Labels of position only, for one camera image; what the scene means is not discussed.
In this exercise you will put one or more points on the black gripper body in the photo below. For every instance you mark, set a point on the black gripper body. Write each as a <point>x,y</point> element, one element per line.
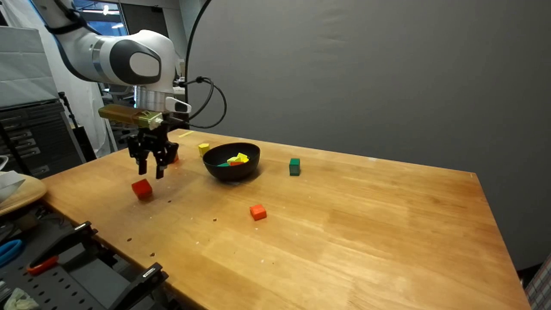
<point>150,140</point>

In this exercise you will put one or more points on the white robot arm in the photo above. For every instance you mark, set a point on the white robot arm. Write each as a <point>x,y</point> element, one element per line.
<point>104,57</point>

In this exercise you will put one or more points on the black bowl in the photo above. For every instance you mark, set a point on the black bowl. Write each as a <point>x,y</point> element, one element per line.
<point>230,174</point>

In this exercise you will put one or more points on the black stand leg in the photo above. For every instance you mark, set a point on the black stand leg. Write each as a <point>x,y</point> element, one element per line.
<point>80,135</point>

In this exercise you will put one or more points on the white hanging sheet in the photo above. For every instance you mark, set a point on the white hanging sheet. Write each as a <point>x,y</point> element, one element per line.
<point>87,109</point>

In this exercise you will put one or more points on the black equipment case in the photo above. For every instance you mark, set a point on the black equipment case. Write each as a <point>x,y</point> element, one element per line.
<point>35,138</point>

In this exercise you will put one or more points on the round wooden board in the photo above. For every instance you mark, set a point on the round wooden board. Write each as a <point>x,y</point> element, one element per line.
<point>28,197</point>

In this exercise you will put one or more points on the white cloth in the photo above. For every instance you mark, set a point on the white cloth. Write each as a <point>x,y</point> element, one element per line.
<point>9,183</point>

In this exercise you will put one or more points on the grey flat panel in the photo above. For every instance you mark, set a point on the grey flat panel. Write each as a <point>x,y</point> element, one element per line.
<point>26,69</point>

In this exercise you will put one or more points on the black pegboard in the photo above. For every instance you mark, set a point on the black pegboard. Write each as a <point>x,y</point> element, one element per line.
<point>57,286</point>

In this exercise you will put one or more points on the white crumpled object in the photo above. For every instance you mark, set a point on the white crumpled object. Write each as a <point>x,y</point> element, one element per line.
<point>18,300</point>

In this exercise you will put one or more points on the grey fabric backdrop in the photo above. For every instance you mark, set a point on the grey fabric backdrop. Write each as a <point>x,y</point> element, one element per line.
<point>373,74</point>

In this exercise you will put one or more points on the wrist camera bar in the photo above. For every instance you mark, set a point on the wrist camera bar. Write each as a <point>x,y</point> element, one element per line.
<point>130,116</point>

